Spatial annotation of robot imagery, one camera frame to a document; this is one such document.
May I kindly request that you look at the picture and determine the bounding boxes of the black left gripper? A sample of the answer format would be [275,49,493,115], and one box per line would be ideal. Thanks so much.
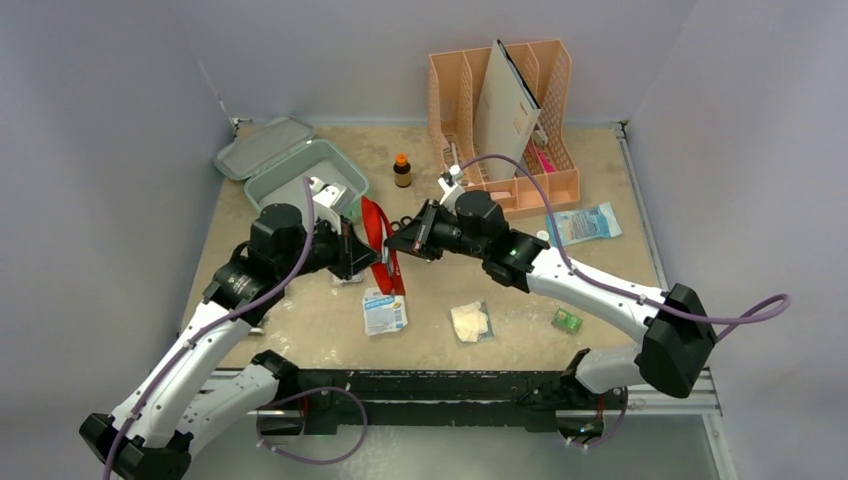
[278,213,381,280]

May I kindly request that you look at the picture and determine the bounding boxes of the red first aid pouch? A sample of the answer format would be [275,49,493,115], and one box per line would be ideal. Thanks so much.
[361,196,406,296]

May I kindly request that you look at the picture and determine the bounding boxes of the beige folder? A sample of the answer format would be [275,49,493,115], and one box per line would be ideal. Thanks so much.
[473,39,542,162]

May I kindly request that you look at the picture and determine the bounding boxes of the small green box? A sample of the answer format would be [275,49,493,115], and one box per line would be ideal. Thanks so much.
[552,308,583,334]

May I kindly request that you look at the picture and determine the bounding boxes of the black handled scissors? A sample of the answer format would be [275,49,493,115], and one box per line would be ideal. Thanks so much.
[390,216,413,233]

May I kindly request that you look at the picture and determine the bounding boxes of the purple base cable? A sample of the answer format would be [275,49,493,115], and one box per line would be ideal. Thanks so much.
[254,382,370,465]

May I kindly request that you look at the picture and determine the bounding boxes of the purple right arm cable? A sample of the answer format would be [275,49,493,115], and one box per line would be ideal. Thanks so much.
[460,154,792,327]

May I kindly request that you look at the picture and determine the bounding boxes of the brown bottle orange cap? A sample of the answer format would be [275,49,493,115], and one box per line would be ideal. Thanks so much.
[393,153,412,188]

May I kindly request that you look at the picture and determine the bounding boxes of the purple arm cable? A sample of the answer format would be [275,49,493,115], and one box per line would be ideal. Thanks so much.
[460,154,792,327]
[100,175,317,480]

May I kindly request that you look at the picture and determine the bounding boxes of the white blue mask packet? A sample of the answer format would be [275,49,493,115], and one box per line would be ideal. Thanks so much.
[362,287,408,336]

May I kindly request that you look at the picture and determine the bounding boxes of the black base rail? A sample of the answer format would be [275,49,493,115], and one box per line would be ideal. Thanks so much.
[273,367,626,440]

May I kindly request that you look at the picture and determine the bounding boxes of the peach desk file organizer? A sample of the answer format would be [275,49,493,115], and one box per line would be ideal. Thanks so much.
[428,39,580,219]

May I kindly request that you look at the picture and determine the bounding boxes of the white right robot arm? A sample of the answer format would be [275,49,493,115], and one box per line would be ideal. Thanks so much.
[384,191,717,407]

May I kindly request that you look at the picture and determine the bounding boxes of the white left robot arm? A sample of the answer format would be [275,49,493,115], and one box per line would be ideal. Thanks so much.
[80,202,380,479]

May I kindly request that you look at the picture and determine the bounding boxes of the pink item in organizer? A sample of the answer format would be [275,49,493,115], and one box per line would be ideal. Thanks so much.
[534,145,557,173]

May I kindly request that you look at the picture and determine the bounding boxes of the clear bag alcohol pads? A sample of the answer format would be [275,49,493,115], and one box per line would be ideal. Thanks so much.
[331,273,364,285]

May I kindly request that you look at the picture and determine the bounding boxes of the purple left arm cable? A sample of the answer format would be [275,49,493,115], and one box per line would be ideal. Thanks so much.
[100,175,317,480]

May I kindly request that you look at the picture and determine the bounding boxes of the green medicine case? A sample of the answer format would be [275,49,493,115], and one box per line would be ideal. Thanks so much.
[213,116,370,222]

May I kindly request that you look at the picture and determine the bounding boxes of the blue wet wipes pack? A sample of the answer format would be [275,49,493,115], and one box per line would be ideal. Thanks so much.
[546,202,623,246]

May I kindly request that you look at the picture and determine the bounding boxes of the gauze in clear bag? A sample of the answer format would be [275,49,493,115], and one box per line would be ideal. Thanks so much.
[449,301,495,344]

